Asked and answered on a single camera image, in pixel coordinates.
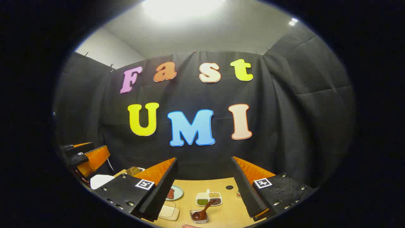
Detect white toaster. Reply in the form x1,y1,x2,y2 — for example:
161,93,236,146
126,166,146,176

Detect white rice cooker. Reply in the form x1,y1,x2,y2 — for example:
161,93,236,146
90,174,115,190

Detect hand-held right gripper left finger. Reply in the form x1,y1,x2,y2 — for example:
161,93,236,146
93,157,178,222

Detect metal chopstick holder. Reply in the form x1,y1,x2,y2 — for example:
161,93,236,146
190,209,209,224

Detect white divided dish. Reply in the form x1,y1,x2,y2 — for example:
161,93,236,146
196,189,223,207

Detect pale green plate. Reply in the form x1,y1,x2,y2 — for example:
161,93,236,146
166,185,184,201

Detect black backdrop cloth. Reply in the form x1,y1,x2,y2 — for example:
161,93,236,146
52,24,357,193

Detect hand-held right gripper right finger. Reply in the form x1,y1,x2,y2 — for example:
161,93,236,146
231,156,316,222

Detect clear box of rice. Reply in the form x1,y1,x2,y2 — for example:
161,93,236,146
158,200,180,221

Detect brown wooden spoon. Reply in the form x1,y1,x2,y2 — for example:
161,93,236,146
192,199,219,221

